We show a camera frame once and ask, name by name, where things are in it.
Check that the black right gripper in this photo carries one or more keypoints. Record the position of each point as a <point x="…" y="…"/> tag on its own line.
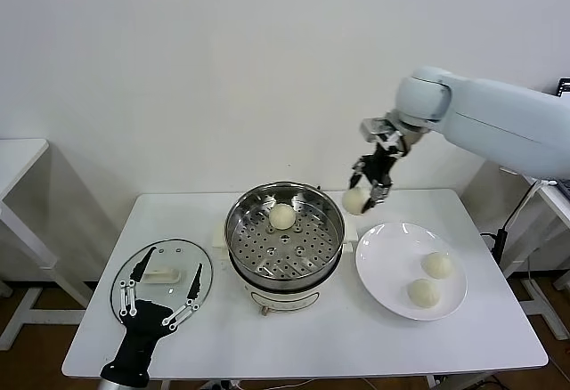
<point x="380" y="165"/>

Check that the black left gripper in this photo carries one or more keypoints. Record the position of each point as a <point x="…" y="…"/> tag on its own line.
<point x="140" y="332"/>

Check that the white steamed baozi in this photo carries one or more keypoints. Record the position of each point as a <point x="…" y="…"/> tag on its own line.
<point x="437" y="265"/>
<point x="355" y="200"/>
<point x="423" y="293"/>
<point x="281" y="216"/>

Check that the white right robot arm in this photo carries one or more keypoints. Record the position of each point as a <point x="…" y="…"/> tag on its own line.
<point x="490" y="118"/>

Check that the perforated steel steamer basket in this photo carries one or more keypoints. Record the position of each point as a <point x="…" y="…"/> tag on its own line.
<point x="285" y="247"/>

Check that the stainless steel steamer pot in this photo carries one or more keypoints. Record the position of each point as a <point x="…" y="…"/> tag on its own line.
<point x="285" y="298"/>

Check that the white round plate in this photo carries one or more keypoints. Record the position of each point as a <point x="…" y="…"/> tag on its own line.
<point x="387" y="256"/>

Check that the grey open laptop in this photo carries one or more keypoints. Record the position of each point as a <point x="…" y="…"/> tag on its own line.
<point x="564" y="86"/>

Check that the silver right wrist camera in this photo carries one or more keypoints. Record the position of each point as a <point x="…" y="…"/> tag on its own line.
<point x="373" y="128"/>

